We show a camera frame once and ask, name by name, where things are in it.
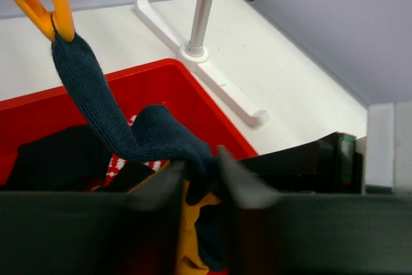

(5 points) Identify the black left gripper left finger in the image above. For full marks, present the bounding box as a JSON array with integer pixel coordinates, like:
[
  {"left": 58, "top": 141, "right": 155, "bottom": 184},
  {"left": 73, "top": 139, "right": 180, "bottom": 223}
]
[{"left": 1, "top": 162, "right": 185, "bottom": 274}]

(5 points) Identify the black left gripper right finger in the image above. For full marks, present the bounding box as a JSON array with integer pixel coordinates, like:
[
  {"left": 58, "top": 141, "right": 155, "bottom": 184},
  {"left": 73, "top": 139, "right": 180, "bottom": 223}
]
[{"left": 218, "top": 147, "right": 411, "bottom": 274}]

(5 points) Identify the yellow sock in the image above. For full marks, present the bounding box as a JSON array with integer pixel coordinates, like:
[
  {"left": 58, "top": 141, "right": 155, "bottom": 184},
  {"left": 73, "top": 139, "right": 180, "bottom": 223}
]
[{"left": 125, "top": 160, "right": 225, "bottom": 274}]

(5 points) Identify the navy blue sock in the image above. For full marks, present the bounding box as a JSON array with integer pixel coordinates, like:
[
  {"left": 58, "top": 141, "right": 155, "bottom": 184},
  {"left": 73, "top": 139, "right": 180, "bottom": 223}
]
[{"left": 51, "top": 34, "right": 225, "bottom": 272}]

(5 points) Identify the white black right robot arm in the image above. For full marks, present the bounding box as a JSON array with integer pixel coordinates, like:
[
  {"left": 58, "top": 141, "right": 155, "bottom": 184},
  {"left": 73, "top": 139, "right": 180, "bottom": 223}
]
[{"left": 241, "top": 102, "right": 411, "bottom": 194}]

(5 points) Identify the black sock in bin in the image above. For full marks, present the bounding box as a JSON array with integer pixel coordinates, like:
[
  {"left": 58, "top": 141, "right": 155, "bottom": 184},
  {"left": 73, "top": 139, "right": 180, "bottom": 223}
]
[{"left": 5, "top": 125, "right": 154, "bottom": 192}]

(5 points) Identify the red white patterned sock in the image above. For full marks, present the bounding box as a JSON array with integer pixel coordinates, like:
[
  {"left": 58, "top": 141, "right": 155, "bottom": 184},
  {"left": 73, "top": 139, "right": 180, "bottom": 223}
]
[{"left": 89, "top": 114, "right": 170, "bottom": 192}]

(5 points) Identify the red plastic bin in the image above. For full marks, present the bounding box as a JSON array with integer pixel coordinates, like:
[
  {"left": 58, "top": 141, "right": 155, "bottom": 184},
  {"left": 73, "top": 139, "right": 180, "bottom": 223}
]
[{"left": 1, "top": 59, "right": 257, "bottom": 184}]

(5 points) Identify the white metal drying rack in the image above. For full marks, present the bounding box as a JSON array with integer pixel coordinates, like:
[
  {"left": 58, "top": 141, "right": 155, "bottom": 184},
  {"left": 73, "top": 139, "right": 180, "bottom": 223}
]
[{"left": 135, "top": 0, "right": 269, "bottom": 127}]

